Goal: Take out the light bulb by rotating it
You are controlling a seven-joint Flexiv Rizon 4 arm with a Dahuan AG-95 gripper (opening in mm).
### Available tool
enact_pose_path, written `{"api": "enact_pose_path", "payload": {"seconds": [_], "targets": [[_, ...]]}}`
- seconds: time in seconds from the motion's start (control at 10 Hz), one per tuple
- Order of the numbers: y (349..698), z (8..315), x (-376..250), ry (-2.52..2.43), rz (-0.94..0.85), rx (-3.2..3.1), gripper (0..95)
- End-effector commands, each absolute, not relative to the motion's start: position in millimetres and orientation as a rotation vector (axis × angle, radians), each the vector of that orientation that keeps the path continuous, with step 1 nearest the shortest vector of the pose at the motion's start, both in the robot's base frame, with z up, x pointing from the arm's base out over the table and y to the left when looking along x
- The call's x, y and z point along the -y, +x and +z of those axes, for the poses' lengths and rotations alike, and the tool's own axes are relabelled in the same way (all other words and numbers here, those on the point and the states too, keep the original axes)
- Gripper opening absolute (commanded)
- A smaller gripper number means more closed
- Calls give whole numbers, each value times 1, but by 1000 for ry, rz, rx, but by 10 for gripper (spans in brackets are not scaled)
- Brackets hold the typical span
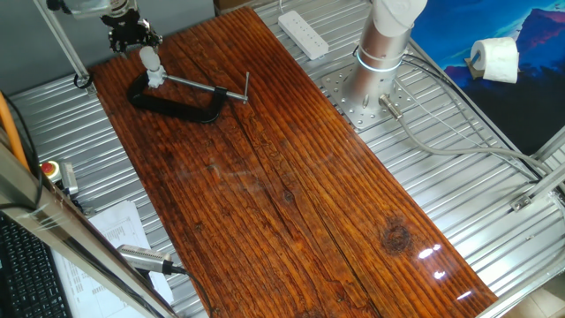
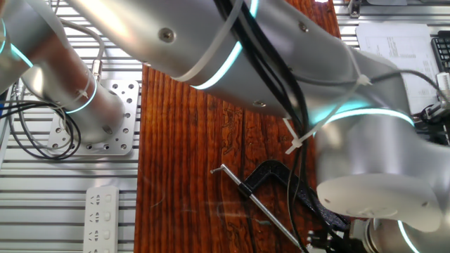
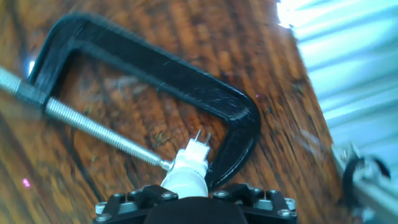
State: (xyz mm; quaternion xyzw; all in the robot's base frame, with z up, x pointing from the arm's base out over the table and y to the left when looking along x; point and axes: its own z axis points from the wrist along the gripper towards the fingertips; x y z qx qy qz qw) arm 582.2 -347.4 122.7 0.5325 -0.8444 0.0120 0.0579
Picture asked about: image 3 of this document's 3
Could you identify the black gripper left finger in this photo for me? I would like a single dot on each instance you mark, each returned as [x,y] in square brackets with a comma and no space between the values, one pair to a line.
[133,200]

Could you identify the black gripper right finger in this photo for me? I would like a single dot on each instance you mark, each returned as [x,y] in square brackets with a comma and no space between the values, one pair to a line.
[258,200]

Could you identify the white plug-in lamp socket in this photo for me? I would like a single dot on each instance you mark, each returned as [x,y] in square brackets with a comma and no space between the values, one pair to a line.
[194,155]

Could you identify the black C-clamp with steel screw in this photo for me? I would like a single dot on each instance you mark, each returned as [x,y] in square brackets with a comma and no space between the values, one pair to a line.
[155,71]

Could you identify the brown wooden board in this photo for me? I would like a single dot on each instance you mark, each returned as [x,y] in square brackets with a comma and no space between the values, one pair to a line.
[248,46]

